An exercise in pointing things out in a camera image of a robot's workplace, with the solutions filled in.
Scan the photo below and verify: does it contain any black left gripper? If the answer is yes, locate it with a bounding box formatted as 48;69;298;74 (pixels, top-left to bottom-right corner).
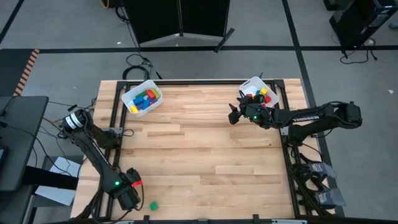
112;167;143;212

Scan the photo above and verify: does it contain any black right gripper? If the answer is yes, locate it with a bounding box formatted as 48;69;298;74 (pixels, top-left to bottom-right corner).
228;95;261;126

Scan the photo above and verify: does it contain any black support beam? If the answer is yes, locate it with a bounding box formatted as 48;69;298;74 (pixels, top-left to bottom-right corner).
23;166;79;190

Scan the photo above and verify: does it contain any black coiled floor cable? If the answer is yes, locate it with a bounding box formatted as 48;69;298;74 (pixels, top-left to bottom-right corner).
122;52;162;81

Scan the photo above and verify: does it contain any grey plastic-wrapped weight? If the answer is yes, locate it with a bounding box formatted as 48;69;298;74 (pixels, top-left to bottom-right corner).
313;187;346;208
309;161;338;180

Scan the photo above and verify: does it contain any black cable bundle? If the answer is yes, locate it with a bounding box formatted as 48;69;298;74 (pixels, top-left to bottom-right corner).
74;186;125;222
290;146;330;217

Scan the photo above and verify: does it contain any black hazard-edged floor mat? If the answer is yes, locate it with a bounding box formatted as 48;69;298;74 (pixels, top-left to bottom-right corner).
0;49;40;98

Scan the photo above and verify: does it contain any black folding partition screen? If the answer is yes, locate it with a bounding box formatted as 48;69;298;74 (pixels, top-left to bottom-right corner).
123;0;236;54

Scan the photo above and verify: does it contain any black camera cable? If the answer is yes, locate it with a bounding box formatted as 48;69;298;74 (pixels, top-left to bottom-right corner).
91;183;146;223

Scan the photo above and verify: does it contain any white plastic bin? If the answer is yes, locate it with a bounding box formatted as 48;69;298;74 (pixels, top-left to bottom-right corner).
238;76;280;117
121;79;164;118

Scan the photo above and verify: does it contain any black side table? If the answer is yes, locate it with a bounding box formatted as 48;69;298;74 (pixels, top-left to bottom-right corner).
0;95;50;192

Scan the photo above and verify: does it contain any white sheet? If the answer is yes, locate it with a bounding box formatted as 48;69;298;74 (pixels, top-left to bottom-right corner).
34;156;82;207

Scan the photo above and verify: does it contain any black equipment cabinet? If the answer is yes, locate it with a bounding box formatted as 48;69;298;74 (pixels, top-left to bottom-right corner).
328;0;398;49

